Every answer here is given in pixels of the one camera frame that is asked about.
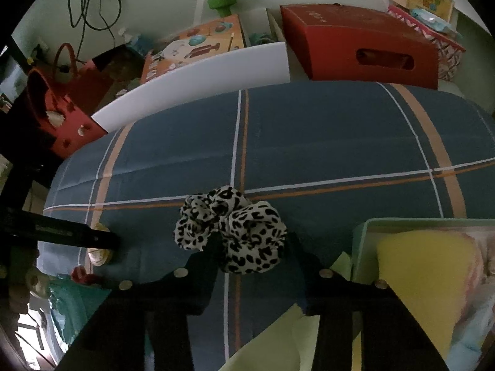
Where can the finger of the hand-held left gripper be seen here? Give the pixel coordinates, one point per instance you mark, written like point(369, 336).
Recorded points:
point(85, 235)

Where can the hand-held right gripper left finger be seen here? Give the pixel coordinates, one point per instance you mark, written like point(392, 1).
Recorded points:
point(203, 266)

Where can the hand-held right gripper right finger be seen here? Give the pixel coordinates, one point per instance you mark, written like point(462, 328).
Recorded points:
point(305, 293)

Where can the cream round object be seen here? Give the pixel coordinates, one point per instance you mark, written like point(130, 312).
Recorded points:
point(98, 257)

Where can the leopard print scrunchie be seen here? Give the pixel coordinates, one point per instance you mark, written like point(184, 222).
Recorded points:
point(239, 232)

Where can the pale green storage box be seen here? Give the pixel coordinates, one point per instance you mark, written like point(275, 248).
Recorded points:
point(361, 247)

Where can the red tote bag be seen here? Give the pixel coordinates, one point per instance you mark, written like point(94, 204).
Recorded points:
point(77, 92)

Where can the blue plaid bed sheet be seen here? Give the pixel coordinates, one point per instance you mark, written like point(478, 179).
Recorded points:
point(328, 143)

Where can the light blue cloth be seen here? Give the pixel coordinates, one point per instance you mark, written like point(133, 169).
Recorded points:
point(468, 344)

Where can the pink floral cloth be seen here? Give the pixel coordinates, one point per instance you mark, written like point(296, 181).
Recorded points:
point(483, 262)

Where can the white foam board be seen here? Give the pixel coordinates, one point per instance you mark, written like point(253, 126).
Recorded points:
point(193, 81)

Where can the orange toy box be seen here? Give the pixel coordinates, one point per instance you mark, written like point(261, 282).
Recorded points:
point(181, 54)

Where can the red storage box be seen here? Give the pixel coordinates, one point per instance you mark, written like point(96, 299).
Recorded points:
point(340, 38)

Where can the green knob toy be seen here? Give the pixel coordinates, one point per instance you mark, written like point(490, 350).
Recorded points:
point(220, 4)

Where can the red patterned box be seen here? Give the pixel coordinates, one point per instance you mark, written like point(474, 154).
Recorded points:
point(448, 58)

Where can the blue wipes packet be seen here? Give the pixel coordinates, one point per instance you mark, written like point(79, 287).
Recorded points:
point(429, 17)

